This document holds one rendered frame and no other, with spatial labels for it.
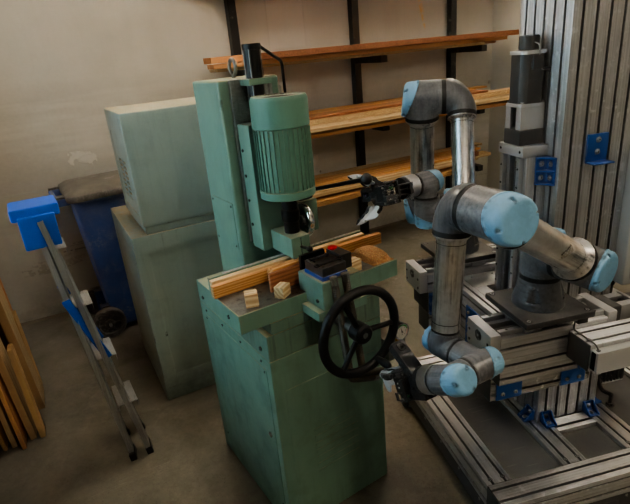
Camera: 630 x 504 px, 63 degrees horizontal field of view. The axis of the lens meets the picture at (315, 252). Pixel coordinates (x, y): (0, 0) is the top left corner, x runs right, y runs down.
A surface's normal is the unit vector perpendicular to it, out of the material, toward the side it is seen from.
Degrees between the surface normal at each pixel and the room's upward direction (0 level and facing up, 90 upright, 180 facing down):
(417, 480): 0
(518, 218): 86
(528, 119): 90
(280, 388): 90
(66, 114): 90
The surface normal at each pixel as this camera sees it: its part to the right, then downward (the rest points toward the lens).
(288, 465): 0.55, 0.26
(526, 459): -0.08, -0.93
